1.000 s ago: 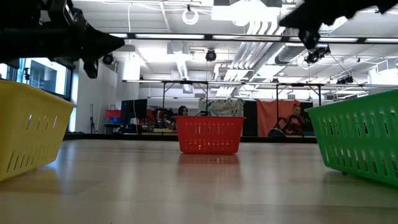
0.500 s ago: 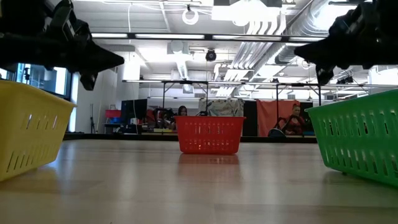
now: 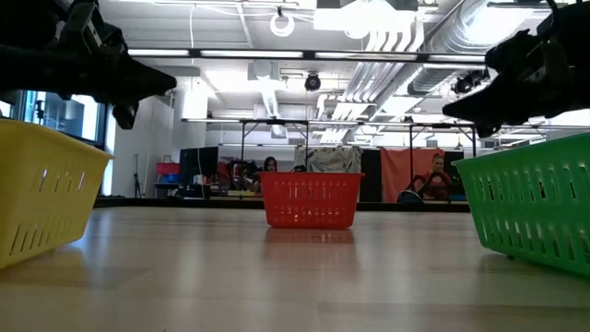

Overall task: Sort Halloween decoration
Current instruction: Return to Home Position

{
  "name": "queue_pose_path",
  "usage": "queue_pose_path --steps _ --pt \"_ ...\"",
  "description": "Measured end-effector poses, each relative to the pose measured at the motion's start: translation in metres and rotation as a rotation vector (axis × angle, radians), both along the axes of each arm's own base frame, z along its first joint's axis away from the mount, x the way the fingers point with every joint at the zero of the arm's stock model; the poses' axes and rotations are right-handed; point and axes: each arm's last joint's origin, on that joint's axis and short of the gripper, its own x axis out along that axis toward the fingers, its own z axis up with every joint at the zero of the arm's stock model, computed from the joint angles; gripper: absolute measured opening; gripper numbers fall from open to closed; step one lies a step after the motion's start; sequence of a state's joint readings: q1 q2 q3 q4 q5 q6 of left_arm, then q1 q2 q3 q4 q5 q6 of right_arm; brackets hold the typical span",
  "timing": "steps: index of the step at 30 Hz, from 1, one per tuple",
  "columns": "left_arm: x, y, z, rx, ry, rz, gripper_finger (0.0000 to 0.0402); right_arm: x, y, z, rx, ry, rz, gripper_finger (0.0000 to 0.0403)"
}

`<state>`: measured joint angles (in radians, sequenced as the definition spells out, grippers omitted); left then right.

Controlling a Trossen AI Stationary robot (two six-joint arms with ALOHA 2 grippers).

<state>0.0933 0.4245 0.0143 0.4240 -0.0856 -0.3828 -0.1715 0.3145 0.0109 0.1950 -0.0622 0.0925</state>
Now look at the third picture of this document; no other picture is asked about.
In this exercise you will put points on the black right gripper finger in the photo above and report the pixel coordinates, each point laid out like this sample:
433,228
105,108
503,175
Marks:
479,106

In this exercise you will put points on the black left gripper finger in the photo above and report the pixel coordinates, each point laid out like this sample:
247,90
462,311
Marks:
138,80

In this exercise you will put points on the black background robot arm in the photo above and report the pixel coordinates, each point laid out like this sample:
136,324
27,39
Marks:
242,175

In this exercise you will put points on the white LED light strip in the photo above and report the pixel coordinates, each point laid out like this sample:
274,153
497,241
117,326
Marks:
456,58
251,54
366,55
159,52

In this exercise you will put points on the person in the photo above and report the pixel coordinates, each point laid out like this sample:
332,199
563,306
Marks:
435,182
270,163

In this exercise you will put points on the red storage bin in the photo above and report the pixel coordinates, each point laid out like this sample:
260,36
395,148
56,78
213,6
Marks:
167,168

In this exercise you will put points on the black tripod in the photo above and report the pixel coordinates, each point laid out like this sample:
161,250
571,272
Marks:
136,175

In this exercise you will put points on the black computer monitor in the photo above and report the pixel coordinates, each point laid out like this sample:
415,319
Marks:
198,163

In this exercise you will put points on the orange curtain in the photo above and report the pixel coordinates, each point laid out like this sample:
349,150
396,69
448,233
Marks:
396,170

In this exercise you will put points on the green plastic basket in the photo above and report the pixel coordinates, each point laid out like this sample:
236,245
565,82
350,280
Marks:
530,203

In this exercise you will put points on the black partition panel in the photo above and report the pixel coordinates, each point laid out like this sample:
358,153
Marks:
370,175

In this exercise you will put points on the yellow plastic basket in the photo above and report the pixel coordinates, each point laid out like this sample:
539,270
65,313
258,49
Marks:
46,193

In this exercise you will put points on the patterned cloth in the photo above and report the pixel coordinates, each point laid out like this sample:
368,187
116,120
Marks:
329,159

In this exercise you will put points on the black ceiling spotlight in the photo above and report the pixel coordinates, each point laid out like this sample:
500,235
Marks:
312,82

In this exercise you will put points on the red plastic basket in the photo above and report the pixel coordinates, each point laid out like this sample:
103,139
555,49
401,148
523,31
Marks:
311,198

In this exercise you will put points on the black ceiling camera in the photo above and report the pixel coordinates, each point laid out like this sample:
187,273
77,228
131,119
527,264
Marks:
468,83

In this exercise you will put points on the silver ventilation duct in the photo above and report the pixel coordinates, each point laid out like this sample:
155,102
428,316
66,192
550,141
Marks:
428,78

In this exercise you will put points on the large wall window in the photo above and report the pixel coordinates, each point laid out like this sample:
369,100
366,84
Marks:
64,115

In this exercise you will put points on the black aluminium table frame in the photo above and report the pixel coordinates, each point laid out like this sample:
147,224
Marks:
184,204

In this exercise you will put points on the white ceiling air duct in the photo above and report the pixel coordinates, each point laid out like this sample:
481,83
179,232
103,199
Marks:
269,101

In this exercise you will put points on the black background rig frame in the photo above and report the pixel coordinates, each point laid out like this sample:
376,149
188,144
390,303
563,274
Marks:
322,122

